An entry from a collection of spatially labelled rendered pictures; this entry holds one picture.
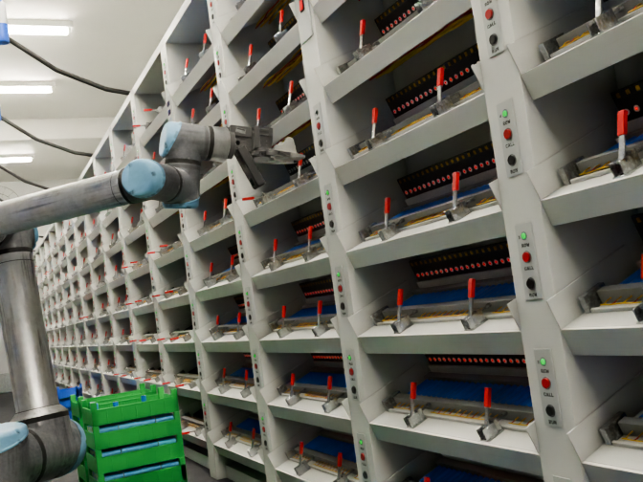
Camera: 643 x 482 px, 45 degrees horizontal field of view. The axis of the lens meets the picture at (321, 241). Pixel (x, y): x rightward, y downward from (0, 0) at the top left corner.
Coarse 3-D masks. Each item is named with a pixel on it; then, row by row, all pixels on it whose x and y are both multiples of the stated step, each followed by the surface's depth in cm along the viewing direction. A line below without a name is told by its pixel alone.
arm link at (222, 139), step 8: (216, 128) 198; (224, 128) 199; (216, 136) 196; (224, 136) 197; (216, 144) 196; (224, 144) 197; (216, 152) 197; (224, 152) 198; (216, 160) 200; (224, 160) 200
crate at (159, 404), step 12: (156, 396) 291; (168, 396) 284; (84, 408) 273; (96, 408) 262; (108, 408) 264; (120, 408) 266; (132, 408) 268; (144, 408) 270; (156, 408) 271; (168, 408) 273; (84, 420) 275; (96, 420) 262; (108, 420) 264; (120, 420) 265
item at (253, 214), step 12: (312, 168) 237; (312, 180) 198; (288, 192) 213; (300, 192) 206; (312, 192) 201; (240, 204) 249; (252, 204) 250; (264, 204) 232; (276, 204) 223; (288, 204) 216; (300, 204) 210; (252, 216) 243; (264, 216) 235
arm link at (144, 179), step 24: (144, 168) 179; (168, 168) 185; (48, 192) 191; (72, 192) 187; (96, 192) 185; (120, 192) 182; (144, 192) 179; (168, 192) 185; (0, 216) 195; (24, 216) 193; (48, 216) 191; (72, 216) 191; (0, 240) 202
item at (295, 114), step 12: (300, 84) 195; (288, 96) 245; (300, 96) 239; (288, 108) 210; (300, 108) 201; (276, 120) 233; (288, 120) 210; (300, 120) 204; (276, 132) 219; (288, 132) 213
